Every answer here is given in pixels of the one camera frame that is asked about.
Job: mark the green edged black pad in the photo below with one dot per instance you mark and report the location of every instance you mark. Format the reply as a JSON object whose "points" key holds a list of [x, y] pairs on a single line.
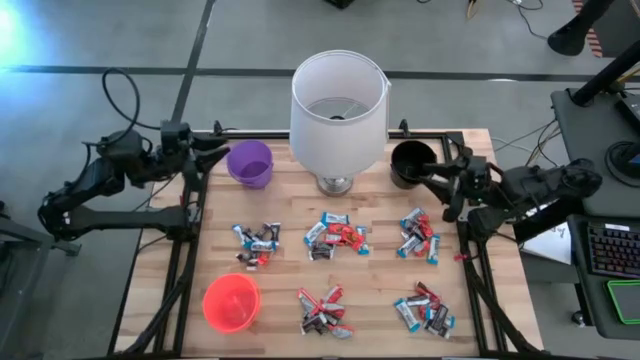
{"points": [[627, 300]]}

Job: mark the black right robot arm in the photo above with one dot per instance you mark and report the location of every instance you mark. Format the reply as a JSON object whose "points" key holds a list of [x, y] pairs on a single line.
{"points": [[550, 181]]}

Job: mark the black plastic bucket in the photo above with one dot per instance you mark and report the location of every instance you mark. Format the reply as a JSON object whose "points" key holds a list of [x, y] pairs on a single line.
{"points": [[402, 155]]}

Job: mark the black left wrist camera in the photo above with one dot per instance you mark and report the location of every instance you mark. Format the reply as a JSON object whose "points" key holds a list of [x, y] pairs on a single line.
{"points": [[175, 134]]}

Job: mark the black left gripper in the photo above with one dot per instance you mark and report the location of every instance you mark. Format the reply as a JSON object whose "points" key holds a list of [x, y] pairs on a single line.
{"points": [[192, 165]]}

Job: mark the orange plastic bucket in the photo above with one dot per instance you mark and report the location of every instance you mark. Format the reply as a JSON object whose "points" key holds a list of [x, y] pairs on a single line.
{"points": [[230, 302]]}

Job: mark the black frame clamp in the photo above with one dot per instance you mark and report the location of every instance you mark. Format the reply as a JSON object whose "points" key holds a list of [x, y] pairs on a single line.
{"points": [[404, 128], [217, 129]]}

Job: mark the backlit black keyboard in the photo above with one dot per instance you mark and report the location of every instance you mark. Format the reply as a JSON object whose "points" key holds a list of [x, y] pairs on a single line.
{"points": [[615, 250]]}

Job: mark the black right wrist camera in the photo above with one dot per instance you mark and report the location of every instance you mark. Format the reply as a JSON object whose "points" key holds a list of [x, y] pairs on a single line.
{"points": [[477, 166]]}

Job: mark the white paper sheet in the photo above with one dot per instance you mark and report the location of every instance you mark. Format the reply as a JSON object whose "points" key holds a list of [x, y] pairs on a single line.
{"points": [[550, 246]]}

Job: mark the grey workstation desk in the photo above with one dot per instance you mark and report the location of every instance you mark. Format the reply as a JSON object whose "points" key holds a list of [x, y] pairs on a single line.
{"points": [[590, 130]]}

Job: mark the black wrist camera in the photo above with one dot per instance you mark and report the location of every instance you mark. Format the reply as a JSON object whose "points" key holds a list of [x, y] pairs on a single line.
{"points": [[175, 134], [477, 166]]}

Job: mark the grey metal stand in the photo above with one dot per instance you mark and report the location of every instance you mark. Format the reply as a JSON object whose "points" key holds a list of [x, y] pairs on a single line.
{"points": [[45, 241]]}

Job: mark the black floor object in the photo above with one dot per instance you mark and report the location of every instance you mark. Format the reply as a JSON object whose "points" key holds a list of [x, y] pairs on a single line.
{"points": [[340, 2]]}

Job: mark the black aluminium table frame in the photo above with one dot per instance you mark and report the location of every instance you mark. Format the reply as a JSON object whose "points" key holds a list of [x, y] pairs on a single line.
{"points": [[270, 134]]}

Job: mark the black desk support bar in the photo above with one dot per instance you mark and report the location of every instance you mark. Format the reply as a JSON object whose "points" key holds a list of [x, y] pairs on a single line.
{"points": [[550, 222]]}

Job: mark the black stand tube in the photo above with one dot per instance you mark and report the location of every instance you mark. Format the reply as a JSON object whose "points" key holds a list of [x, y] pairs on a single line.
{"points": [[605, 75]]}

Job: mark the black round device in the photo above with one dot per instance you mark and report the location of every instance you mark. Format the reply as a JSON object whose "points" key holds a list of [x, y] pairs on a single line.
{"points": [[622, 160]]}

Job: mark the red striped mat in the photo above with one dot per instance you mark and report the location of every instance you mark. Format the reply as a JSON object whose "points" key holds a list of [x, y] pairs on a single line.
{"points": [[596, 45]]}

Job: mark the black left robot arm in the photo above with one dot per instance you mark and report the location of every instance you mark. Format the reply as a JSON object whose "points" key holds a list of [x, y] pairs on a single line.
{"points": [[125, 218]]}

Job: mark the purple plastic bucket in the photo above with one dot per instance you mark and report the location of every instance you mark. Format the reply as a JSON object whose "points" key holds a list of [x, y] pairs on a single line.
{"points": [[240, 160]]}

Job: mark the white shade silver table lamp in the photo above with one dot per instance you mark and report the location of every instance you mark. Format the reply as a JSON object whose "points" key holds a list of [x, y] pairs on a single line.
{"points": [[340, 145]]}

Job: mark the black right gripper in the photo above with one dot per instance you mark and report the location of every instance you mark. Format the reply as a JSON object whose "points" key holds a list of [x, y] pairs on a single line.
{"points": [[467, 187]]}

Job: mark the black stand leg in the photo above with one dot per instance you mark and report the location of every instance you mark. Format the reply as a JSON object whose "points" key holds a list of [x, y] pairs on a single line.
{"points": [[567, 37]]}

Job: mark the black desk device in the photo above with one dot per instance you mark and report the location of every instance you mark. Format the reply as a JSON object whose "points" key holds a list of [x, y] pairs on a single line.
{"points": [[631, 112]]}

